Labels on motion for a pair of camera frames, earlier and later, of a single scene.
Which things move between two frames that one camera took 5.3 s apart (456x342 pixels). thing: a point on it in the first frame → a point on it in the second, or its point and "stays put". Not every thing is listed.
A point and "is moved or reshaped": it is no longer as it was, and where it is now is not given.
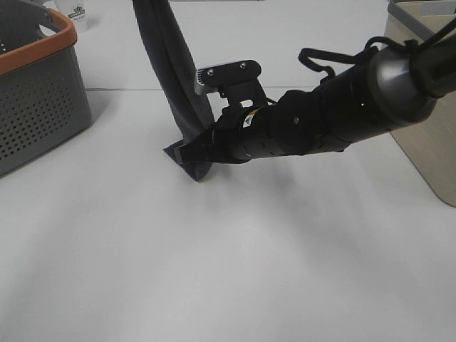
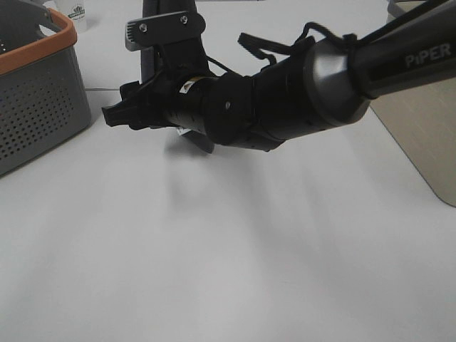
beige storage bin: x=431 y=142 stays put
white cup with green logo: x=76 y=10 stays put
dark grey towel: x=192 y=113 is moved or reshaped
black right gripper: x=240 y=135 → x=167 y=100
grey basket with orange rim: x=44 y=103 stays put
